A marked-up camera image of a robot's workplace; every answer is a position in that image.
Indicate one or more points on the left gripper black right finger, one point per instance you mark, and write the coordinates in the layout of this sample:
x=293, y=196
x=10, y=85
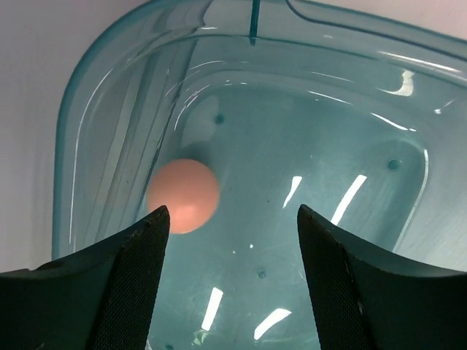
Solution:
x=366, y=297

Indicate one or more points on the teal plastic bin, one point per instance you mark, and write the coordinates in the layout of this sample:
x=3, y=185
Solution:
x=288, y=103

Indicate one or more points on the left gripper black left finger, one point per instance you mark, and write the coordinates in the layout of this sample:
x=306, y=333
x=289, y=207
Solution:
x=101, y=297

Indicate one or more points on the pink toy food piece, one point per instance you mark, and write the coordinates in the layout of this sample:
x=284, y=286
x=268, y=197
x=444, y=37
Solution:
x=189, y=190

